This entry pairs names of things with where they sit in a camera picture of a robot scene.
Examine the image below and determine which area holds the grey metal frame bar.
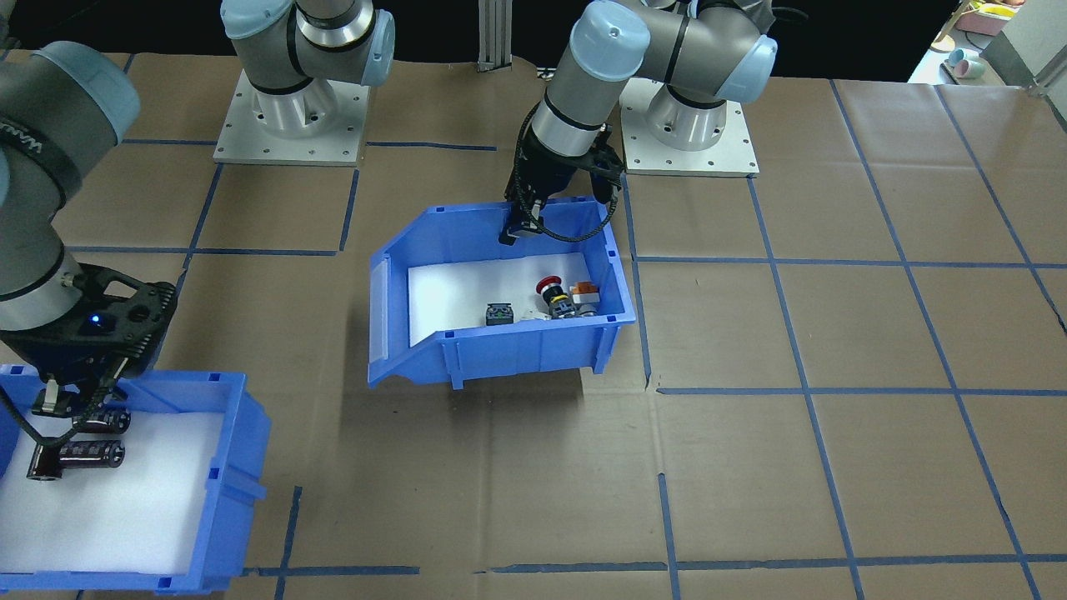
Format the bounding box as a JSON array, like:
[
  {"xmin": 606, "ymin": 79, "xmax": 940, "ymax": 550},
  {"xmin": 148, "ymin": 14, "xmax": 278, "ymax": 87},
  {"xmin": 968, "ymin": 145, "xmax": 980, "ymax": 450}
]
[{"xmin": 999, "ymin": 7, "xmax": 1067, "ymax": 99}]

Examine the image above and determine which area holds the blue bin with capacitors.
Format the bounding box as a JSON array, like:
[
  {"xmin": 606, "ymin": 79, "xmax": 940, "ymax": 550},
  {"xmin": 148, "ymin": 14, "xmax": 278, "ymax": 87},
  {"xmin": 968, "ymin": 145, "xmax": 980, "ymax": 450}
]
[{"xmin": 0, "ymin": 364, "xmax": 273, "ymax": 595}]

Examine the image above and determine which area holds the black cover cloth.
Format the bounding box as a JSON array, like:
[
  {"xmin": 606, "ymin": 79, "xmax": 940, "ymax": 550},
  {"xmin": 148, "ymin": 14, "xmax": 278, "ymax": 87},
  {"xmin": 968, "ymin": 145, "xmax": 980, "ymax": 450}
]
[{"xmin": 0, "ymin": 0, "xmax": 959, "ymax": 83}]

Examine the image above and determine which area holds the blue bin with buttons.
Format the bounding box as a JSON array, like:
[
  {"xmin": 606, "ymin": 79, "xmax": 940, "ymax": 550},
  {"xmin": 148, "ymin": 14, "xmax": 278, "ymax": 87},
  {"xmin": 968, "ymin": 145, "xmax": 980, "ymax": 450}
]
[{"xmin": 367, "ymin": 197, "xmax": 639, "ymax": 393}]

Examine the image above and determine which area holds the short aluminium profile post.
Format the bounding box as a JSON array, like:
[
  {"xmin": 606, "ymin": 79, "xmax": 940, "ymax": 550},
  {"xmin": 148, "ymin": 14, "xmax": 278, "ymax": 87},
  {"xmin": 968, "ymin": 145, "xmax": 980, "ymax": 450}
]
[{"xmin": 477, "ymin": 0, "xmax": 513, "ymax": 72}]

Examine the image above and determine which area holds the red emergency stop button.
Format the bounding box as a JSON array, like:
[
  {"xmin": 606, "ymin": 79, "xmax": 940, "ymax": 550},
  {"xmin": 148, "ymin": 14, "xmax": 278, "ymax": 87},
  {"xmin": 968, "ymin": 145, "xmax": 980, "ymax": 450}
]
[{"xmin": 536, "ymin": 273, "xmax": 576, "ymax": 320}]

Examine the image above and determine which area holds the pink basket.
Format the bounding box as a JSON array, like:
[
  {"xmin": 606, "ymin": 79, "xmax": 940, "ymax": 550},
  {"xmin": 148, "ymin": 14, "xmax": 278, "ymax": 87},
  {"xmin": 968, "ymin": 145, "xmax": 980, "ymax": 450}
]
[{"xmin": 954, "ymin": 0, "xmax": 1023, "ymax": 37}]

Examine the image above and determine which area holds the white foam liner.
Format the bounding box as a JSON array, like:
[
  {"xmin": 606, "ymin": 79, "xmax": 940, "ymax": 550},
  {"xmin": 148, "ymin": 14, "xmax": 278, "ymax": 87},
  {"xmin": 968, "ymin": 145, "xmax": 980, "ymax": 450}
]
[
  {"xmin": 0, "ymin": 408, "xmax": 228, "ymax": 578},
  {"xmin": 407, "ymin": 254, "xmax": 604, "ymax": 348}
]

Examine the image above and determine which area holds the white square base plate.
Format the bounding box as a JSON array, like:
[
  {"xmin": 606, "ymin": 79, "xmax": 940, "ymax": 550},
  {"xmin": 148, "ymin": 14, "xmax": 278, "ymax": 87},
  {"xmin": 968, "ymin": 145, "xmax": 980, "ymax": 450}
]
[
  {"xmin": 213, "ymin": 68, "xmax": 372, "ymax": 168},
  {"xmin": 621, "ymin": 79, "xmax": 759, "ymax": 178}
]

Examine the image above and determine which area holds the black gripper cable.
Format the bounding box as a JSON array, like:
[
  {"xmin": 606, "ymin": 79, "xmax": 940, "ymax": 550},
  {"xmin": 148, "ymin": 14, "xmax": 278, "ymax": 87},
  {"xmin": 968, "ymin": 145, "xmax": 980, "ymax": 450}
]
[
  {"xmin": 510, "ymin": 107, "xmax": 624, "ymax": 245},
  {"xmin": 0, "ymin": 385, "xmax": 94, "ymax": 469}
]

